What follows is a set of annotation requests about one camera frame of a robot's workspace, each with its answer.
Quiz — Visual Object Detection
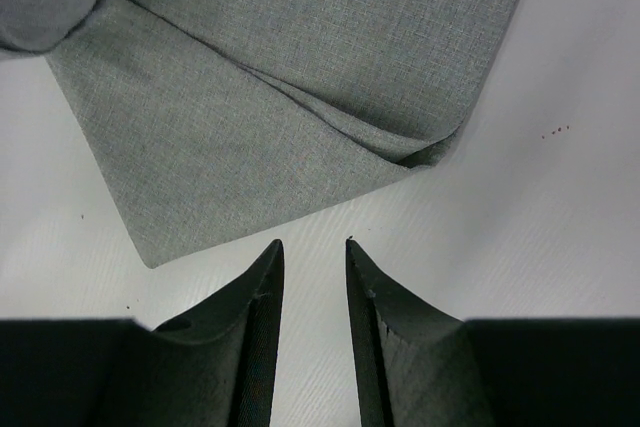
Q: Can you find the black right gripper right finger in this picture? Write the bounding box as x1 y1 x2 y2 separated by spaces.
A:
346 239 495 426

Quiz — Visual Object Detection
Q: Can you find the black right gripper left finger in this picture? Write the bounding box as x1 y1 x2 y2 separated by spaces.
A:
99 240 284 426

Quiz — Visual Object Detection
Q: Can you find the grey cloth napkin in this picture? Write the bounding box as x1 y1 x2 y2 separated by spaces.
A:
1 0 519 268

